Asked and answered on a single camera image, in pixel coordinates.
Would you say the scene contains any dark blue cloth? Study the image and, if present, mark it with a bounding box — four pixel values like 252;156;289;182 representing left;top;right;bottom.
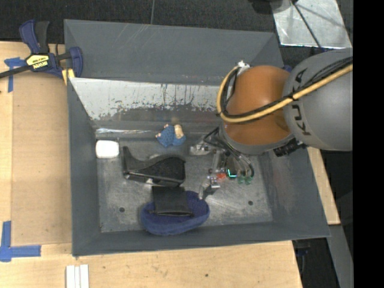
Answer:
140;190;211;237

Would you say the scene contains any black wedge-shaped object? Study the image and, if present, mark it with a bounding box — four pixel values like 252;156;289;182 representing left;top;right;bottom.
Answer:
121;145;187;188

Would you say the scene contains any blue toy figure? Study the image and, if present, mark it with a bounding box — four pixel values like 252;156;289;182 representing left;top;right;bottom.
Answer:
154;124;187;148

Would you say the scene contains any white sponge block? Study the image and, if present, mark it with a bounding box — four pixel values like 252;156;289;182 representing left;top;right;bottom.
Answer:
95;139;121;160

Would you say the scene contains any grey metal bin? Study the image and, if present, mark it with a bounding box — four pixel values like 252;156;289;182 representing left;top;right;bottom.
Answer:
62;19;332;257

